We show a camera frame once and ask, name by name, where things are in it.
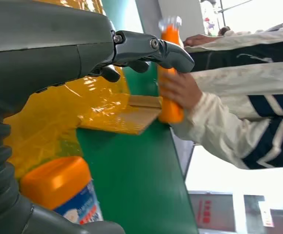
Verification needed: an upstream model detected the green table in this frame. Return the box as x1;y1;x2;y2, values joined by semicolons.
76;0;199;234

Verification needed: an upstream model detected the yellow plastic bag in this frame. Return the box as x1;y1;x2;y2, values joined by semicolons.
3;0;162;179

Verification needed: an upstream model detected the orange bottle with clear cap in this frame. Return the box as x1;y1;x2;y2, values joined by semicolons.
157;16;185;125

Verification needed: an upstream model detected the cardboard sheet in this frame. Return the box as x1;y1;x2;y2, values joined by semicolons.
79;95;163;136

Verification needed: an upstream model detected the board with red print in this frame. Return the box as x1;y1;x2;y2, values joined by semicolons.
189;191;237;233

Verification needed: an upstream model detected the orange bottle with blue label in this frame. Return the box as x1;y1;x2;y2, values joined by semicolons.
19;156;104;226

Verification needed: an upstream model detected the person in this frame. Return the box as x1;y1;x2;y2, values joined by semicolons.
157;18;283;171

